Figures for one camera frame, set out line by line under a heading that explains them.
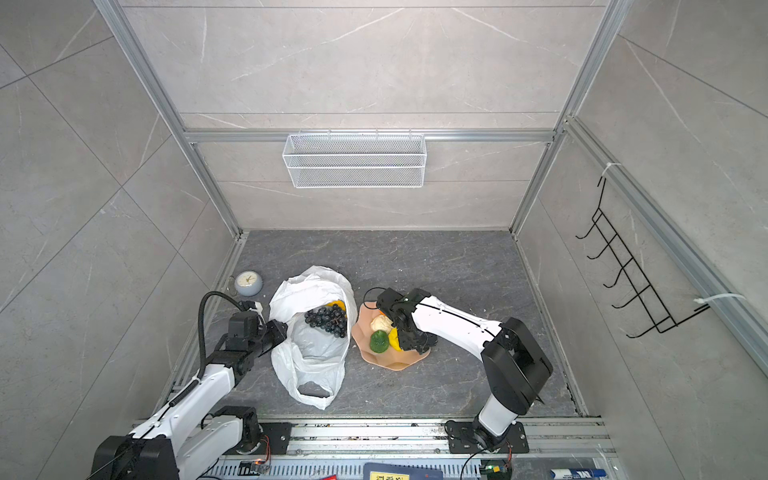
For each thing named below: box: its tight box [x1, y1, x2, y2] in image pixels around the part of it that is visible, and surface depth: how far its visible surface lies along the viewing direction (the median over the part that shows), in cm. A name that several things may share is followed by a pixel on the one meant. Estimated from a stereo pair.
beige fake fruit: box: [370, 315, 393, 334], surface depth 90 cm
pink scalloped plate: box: [352, 301, 431, 371], surface depth 87 cm
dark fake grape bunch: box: [304, 304, 347, 338], surface depth 92 cm
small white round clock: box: [234, 270, 263, 297], surface depth 102 cm
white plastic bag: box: [269, 266, 358, 410], surface depth 84 cm
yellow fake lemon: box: [388, 328, 403, 352], surface depth 86 cm
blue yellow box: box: [363, 463, 444, 480], surface depth 69 cm
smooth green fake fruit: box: [369, 330, 389, 354], surface depth 85 cm
